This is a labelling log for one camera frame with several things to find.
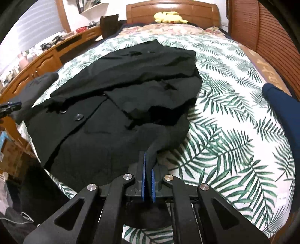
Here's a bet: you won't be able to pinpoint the black tools on desk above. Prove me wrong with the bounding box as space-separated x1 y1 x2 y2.
40 35 64 50

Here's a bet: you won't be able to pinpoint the black chair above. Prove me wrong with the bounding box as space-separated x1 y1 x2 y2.
99 14 120 38

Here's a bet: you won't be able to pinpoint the grey folded garment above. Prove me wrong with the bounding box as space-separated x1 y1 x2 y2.
13 72 59 124

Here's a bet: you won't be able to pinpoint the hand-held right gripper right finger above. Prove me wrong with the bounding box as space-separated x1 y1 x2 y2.
151 164 272 244

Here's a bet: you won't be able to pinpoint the white wall shelf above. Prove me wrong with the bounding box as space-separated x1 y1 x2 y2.
67 0 104 14

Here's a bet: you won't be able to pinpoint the black double-breasted coat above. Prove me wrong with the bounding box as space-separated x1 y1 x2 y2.
23 39 204 230

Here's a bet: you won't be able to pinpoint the wooden bed headboard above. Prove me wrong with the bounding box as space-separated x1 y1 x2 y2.
126 3 221 28

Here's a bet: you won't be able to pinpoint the white cable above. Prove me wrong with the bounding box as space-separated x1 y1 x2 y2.
0 212 34 224

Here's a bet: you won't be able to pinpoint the yellow plush toy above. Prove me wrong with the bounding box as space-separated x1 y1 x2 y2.
153 11 189 24

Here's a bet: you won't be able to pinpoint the grey window blind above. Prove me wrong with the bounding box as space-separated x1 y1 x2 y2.
0 4 64 79

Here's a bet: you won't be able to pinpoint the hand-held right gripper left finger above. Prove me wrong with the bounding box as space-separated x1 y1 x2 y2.
22 151 147 244

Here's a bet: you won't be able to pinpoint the leaf print bed sheet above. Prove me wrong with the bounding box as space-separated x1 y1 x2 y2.
30 29 296 244

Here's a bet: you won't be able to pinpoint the floral pillow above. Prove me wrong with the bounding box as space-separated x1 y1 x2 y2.
119 23 227 37

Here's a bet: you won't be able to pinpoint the navy blue cloth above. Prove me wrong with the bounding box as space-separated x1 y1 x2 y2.
261 83 300 193

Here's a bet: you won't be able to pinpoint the wooden desk with cabinets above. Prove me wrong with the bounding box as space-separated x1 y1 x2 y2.
0 24 104 105

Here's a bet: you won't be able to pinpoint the wooden slatted wardrobe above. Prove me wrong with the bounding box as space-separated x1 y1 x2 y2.
228 0 300 96

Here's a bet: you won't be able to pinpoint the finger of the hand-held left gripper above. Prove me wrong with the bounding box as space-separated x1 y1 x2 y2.
0 100 23 113

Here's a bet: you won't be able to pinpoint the cardboard box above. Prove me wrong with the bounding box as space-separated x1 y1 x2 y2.
0 130 32 175

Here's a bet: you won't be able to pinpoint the white sheet label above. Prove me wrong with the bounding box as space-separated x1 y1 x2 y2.
275 192 291 207

